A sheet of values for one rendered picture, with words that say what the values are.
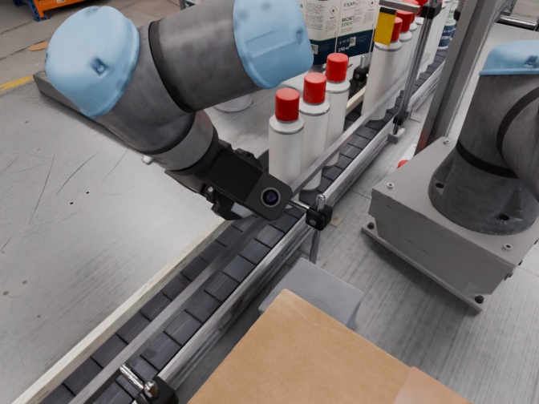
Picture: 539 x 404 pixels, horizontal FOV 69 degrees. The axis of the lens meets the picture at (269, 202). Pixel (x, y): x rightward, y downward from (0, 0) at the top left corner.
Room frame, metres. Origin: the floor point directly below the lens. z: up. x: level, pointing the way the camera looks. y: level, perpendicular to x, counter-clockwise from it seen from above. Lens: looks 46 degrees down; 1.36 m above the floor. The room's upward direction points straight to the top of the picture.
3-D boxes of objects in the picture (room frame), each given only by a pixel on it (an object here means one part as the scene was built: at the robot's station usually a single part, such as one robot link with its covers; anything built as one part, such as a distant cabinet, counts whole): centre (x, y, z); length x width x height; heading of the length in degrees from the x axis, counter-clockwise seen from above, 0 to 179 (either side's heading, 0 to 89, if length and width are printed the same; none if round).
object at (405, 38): (0.78, -0.26, 0.98); 0.05 x 0.05 x 0.20
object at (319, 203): (0.38, -0.05, 0.91); 0.07 x 0.03 x 0.16; 54
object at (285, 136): (0.47, -0.02, 0.98); 0.05 x 0.05 x 0.20
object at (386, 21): (0.68, -0.20, 1.09); 0.03 x 0.01 x 0.06; 54
